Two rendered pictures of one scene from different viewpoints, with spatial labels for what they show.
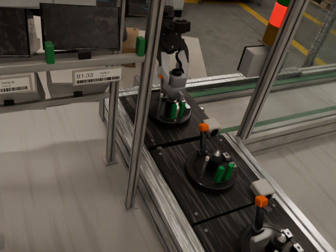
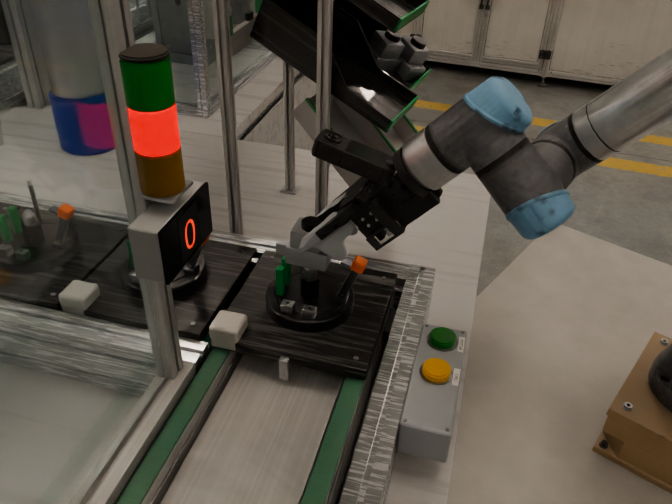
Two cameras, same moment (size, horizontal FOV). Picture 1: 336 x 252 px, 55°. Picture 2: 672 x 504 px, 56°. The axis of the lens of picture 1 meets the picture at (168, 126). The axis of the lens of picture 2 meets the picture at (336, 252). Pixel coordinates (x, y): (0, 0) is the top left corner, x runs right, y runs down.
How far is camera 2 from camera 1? 1.49 m
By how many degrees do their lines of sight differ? 96
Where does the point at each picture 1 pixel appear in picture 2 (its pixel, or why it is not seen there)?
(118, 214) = not seen: hidden behind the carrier
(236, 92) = not seen: outside the picture
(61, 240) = (252, 215)
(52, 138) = (403, 253)
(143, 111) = (225, 114)
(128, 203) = not seen: hidden behind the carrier
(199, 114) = (272, 339)
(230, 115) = (249, 452)
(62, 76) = (574, 316)
